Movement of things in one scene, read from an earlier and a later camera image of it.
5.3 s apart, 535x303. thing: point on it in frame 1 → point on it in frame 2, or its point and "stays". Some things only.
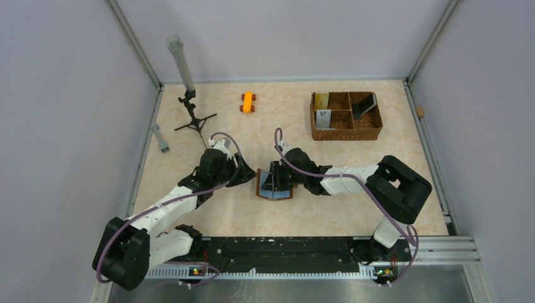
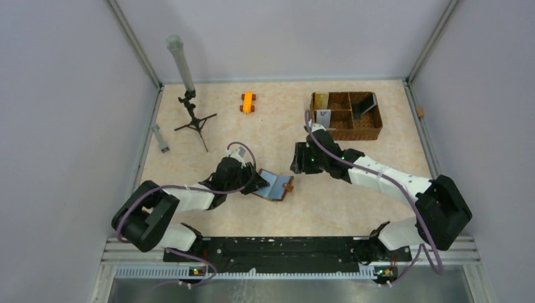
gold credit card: [321, 100] stays
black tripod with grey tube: [176, 43] stays
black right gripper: [276, 169] → [300, 164]
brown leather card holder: [261, 176] stays
